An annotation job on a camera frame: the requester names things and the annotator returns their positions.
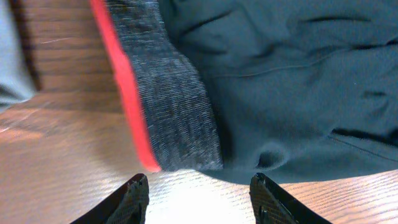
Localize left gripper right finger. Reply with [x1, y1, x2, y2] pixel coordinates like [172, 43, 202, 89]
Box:
[249, 173, 331, 224]

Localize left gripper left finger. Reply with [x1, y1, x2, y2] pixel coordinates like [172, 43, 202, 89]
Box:
[72, 174, 149, 224]

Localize black leggings red waistband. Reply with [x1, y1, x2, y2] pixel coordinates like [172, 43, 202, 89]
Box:
[91, 0, 397, 184]

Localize folded gray pants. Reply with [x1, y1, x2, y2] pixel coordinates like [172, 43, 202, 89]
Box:
[0, 0, 37, 111]

